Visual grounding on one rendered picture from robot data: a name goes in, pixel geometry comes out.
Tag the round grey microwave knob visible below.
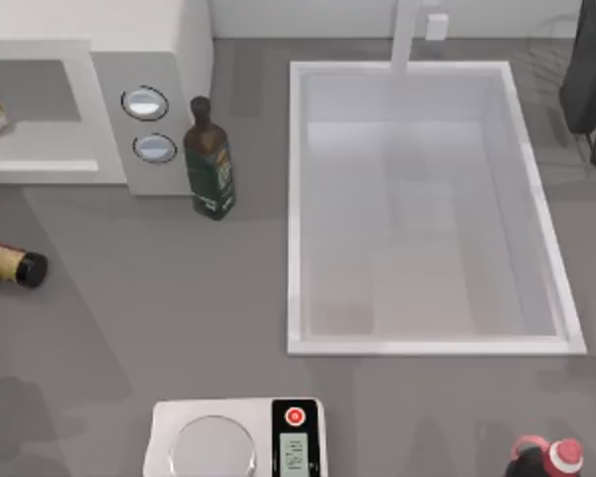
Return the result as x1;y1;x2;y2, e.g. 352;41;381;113
120;84;170;122
131;132;179;164

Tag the yellow bottle with black cap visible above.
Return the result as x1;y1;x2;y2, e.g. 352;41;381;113
0;237;49;288

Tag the tall white tap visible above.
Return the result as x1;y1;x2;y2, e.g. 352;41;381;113
389;0;426;77

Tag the dark bottle with pink cap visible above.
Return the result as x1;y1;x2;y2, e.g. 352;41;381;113
497;435;586;477

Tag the white sink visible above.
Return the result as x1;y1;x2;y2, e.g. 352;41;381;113
286;61;588;356

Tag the pale microwave oven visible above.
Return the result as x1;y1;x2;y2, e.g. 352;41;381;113
0;39;215;197

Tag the white kitchen scale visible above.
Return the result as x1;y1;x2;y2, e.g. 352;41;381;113
142;397;329;477

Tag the dark green bottle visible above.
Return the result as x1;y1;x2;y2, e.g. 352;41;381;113
183;95;237;222

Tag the small white wall socket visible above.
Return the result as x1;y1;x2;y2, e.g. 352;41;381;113
425;13;449;42

